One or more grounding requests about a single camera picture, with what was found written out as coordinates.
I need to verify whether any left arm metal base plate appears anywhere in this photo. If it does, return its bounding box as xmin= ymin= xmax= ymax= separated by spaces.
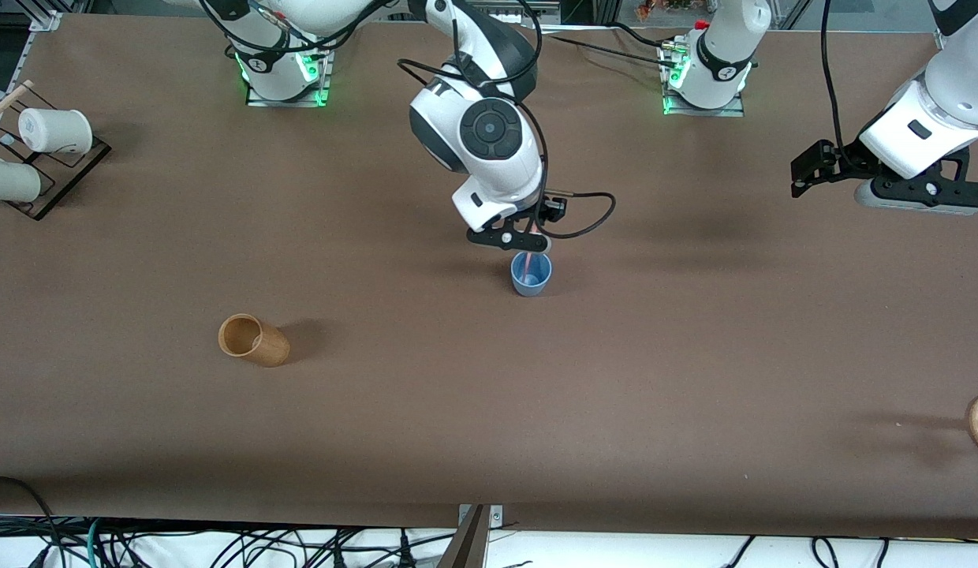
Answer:
xmin=661 ymin=39 xmax=747 ymax=118

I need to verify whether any grey electronics box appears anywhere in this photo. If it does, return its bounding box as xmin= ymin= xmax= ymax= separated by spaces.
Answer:
xmin=489 ymin=0 xmax=562 ymax=24

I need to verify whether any short black table cable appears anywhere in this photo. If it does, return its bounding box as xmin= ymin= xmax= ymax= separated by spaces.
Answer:
xmin=611 ymin=22 xmax=670 ymax=50

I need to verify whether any black wire cup rack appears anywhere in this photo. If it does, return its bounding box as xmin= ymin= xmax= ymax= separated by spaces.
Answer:
xmin=0 ymin=83 xmax=112 ymax=222

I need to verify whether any long black table cable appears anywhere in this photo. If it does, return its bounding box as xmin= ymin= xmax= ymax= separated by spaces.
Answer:
xmin=528 ymin=28 xmax=679 ymax=69

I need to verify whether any white cup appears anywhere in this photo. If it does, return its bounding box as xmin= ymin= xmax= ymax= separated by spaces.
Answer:
xmin=0 ymin=155 xmax=43 ymax=203
xmin=17 ymin=107 xmax=94 ymax=155

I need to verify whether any metal table edge bracket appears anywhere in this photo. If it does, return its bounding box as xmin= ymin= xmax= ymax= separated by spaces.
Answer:
xmin=457 ymin=504 xmax=505 ymax=528

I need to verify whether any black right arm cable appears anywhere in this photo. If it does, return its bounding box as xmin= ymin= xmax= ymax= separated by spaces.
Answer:
xmin=396 ymin=0 xmax=618 ymax=240

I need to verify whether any blue cup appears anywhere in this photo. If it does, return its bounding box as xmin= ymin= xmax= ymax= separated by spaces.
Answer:
xmin=510 ymin=252 xmax=554 ymax=298

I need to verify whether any thick black looping cable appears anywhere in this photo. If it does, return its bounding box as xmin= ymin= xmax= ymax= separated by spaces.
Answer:
xmin=0 ymin=475 xmax=68 ymax=568

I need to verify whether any brown wooden cup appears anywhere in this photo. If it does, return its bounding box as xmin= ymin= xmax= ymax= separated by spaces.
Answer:
xmin=218 ymin=313 xmax=292 ymax=368

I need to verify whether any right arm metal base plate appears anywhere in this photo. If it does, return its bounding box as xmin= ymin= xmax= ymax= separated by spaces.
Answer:
xmin=245 ymin=35 xmax=333 ymax=108

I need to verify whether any dark camera stand pole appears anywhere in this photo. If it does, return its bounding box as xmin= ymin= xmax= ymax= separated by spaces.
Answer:
xmin=437 ymin=505 xmax=491 ymax=568

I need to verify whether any wooden rack stick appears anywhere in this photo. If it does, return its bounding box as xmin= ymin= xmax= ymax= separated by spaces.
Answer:
xmin=0 ymin=79 xmax=35 ymax=127

